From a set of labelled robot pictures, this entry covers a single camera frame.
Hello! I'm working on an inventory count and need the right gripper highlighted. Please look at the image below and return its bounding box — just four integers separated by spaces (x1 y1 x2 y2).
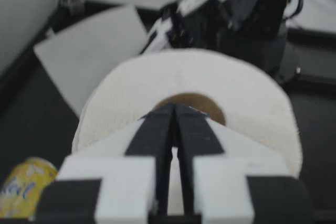
146 0 224 53

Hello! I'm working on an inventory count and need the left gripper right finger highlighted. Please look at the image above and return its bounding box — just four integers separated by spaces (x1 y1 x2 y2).
174 103 316 224

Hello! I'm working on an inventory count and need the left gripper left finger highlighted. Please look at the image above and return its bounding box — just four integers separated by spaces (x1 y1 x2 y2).
35 103 175 224

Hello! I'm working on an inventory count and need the white paper towel roll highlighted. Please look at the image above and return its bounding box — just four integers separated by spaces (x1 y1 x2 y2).
71 48 304 183

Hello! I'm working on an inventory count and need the white paper towel sheet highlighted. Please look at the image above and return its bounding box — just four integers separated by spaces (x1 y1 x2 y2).
33 5 150 116

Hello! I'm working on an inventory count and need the yellow drink can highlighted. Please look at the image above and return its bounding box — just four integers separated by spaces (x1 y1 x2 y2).
0 157 59 221

